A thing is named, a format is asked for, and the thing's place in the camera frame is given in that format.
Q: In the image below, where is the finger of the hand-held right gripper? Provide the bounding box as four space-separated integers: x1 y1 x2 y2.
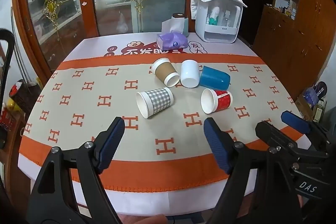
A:
255 121 328 161
280 111 336 146

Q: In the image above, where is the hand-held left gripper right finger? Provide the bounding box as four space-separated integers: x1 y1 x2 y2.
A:
204 117 302 224

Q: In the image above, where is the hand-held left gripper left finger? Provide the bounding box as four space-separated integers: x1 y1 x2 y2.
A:
26 116 126 224

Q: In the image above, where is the red paper cup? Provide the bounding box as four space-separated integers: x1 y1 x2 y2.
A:
201 88 234 114

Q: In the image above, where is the grey checked paper cup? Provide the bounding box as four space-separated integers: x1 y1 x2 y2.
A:
136 87 174 119

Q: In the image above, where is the blue plastic cup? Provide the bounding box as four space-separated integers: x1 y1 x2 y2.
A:
199 65 231 90

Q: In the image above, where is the white plastic cup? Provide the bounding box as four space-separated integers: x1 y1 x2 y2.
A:
180 60 199 88

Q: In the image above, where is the brown paper cup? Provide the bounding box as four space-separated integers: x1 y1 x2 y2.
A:
151 58 180 87

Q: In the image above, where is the cardboard box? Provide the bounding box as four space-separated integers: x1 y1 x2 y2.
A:
295 95 314 121

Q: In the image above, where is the yellowish bottle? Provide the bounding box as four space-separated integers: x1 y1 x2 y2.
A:
314 99 327 122

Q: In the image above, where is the blue carton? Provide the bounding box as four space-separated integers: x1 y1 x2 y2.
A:
302 88 319 106

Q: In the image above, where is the dark round fan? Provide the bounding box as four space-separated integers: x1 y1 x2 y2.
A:
314 82 328 98

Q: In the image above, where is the orange patterned blanket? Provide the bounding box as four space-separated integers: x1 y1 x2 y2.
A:
20 56 311 192

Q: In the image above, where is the wooden shelf cabinet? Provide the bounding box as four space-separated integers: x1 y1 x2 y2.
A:
252 0 336 104

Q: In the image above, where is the dark basket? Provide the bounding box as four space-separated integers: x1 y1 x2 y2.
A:
9 79 41 114

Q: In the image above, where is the white storage organiser box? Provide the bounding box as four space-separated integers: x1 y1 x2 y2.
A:
195 0 240 44

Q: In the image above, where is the yellow object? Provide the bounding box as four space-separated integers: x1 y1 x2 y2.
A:
7 99 20 111

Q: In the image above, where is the red package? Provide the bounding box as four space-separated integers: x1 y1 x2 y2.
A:
0 103 16 132

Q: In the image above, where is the purple tissue pack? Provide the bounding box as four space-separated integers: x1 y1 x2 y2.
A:
156 18 188 49

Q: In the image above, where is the white plastic bag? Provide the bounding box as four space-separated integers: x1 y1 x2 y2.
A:
117 13 129 33

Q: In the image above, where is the dark door with red decoration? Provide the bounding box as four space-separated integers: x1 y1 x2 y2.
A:
238 0 271 46

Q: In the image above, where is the paper roll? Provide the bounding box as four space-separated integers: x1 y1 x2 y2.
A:
172 13 189 38

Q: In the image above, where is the black metal frame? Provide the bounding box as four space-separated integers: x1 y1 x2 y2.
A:
0 28 15 149

